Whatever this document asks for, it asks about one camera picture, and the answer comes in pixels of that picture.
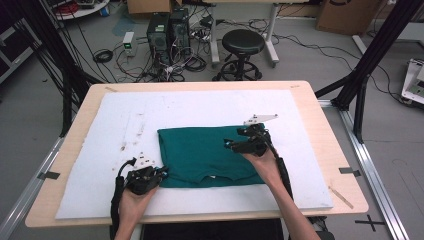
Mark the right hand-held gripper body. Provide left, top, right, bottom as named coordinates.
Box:
left=232, top=113, right=280, bottom=158

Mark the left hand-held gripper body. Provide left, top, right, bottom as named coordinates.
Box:
left=125, top=151, right=164, bottom=197

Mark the teal long-sleeved shirt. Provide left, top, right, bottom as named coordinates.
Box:
left=157, top=123, right=268, bottom=189

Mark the person's right hand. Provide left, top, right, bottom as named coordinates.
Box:
left=241, top=151, right=285, bottom=190

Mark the person's left hand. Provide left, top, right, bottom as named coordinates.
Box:
left=118, top=185, right=160, bottom=228

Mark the white foam mat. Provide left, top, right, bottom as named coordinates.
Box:
left=54, top=89, right=334, bottom=220

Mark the person's dark clothing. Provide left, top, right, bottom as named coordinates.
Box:
left=141, top=218, right=286, bottom=240

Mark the black round stool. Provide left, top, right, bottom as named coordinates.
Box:
left=212, top=28, right=267, bottom=82

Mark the black tape piece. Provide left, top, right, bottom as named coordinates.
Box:
left=37, top=170, right=61, bottom=181
left=339, top=167, right=362, bottom=178

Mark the thin wooden stick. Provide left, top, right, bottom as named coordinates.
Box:
left=328, top=185, right=355, bottom=210

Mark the black computer tower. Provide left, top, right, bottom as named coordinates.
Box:
left=146, top=12, right=171, bottom=64
left=169, top=7, right=192, bottom=56

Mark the white power supply box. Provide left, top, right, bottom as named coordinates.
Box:
left=122, top=31, right=138, bottom=57

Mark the large cardboard box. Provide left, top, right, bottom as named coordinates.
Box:
left=315, top=0, right=384, bottom=36

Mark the small cardboard box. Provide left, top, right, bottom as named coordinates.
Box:
left=126, top=0, right=183, bottom=15

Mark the white flat device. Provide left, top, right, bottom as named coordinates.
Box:
left=401, top=59, right=424, bottom=106

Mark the white round table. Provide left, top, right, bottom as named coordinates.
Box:
left=49, top=0, right=111, bottom=21

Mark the thick black gripper cable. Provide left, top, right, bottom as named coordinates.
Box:
left=110, top=157, right=138, bottom=240
left=263, top=131, right=296, bottom=201

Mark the white desk frame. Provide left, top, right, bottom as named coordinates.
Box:
left=208, top=0, right=281, bottom=68

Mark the tangle of floor cables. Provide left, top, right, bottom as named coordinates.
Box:
left=113, top=46, right=208, bottom=83

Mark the black metal frame post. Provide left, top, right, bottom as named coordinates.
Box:
left=314, top=0, right=424, bottom=144
left=9, top=0, right=104, bottom=138

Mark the aluminium floor rail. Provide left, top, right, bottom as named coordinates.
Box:
left=318, top=99, right=411, bottom=240
left=0, top=137, right=65, bottom=240

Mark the coiled black cable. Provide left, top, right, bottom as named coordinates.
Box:
left=92, top=48, right=114, bottom=64

